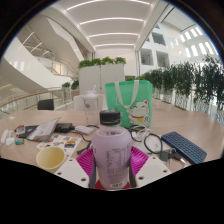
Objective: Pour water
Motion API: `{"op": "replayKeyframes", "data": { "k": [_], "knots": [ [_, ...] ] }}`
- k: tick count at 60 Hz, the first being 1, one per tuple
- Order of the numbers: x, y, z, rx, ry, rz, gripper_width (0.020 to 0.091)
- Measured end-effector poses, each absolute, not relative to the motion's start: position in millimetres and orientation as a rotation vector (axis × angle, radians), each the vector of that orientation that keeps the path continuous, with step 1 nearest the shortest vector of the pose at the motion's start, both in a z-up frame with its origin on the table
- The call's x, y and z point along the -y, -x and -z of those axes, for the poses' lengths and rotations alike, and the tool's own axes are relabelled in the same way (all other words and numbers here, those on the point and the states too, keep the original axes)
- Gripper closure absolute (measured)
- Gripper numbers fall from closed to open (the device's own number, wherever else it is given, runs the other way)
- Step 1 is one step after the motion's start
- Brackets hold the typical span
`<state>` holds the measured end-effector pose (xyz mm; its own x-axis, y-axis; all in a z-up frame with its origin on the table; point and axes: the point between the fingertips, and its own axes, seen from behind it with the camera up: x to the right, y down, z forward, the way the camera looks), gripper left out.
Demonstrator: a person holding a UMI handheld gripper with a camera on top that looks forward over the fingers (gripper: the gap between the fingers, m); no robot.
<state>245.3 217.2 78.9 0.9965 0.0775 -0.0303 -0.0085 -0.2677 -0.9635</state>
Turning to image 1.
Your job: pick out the white oblong device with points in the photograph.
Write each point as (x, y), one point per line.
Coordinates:
(4, 136)

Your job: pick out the potted plants on wooden planter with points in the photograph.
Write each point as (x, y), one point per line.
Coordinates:
(70, 85)

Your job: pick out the clear plastic tumbler with lid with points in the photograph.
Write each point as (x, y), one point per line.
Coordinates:
(91, 108)

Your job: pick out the green tote bag cat print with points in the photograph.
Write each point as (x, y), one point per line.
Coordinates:
(128, 100)

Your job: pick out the black power bank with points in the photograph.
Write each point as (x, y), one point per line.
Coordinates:
(63, 127)

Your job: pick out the white power adapter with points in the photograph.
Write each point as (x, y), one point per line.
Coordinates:
(84, 129)

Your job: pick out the black tablet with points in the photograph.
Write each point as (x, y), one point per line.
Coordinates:
(26, 131)

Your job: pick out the dark blue keyboard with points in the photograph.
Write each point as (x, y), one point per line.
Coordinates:
(185, 146)

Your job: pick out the pale yellow cup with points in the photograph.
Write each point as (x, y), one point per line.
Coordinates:
(50, 159)

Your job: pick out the purple drink bottle black cap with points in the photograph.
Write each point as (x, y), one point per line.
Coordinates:
(111, 153)

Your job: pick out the white cabinet topped with plants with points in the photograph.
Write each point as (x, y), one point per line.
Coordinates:
(100, 76)

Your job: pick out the colourful sticker sheet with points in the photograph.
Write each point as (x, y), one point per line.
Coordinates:
(65, 143)

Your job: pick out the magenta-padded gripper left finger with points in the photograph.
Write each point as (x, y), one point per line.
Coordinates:
(73, 171)

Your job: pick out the bunch of keys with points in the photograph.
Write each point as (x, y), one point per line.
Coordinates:
(171, 155)

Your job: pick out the small teal item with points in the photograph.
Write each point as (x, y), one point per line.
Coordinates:
(19, 141)

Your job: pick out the small white pouch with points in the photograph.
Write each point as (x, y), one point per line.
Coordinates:
(10, 141)

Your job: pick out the green hedge planter row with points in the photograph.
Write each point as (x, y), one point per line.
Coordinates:
(186, 80)

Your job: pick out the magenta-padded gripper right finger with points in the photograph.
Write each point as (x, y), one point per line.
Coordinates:
(151, 170)

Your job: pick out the black office chair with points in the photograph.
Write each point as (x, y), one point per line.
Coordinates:
(46, 104)

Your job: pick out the white chair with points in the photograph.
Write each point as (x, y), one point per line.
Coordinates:
(78, 103)

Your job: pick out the low shelf with plants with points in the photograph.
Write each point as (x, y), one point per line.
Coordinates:
(133, 78)

